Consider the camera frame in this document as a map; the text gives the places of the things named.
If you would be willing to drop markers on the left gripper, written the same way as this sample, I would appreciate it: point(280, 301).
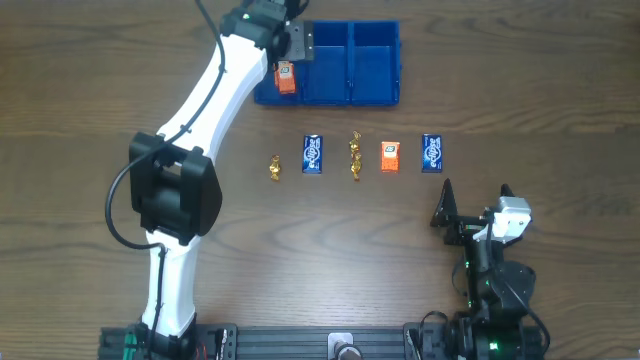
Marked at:
point(300, 42)

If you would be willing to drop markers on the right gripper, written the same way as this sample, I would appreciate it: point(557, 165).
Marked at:
point(457, 232)

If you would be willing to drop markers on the orange candy box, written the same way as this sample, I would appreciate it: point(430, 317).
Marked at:
point(390, 157)
point(286, 80)

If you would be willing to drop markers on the blue candy pack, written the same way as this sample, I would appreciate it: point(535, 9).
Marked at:
point(312, 154)
point(432, 153)

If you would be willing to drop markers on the gold candy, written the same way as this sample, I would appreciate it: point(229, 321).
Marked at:
point(355, 144)
point(275, 167)
point(356, 167)

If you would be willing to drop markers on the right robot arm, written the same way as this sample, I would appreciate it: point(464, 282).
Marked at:
point(505, 285)

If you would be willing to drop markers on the blue tray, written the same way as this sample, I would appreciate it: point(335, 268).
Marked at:
point(370, 75)

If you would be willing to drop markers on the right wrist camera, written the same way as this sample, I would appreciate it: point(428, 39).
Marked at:
point(507, 220)

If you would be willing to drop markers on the mounting rail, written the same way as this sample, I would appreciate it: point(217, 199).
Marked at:
point(290, 342)

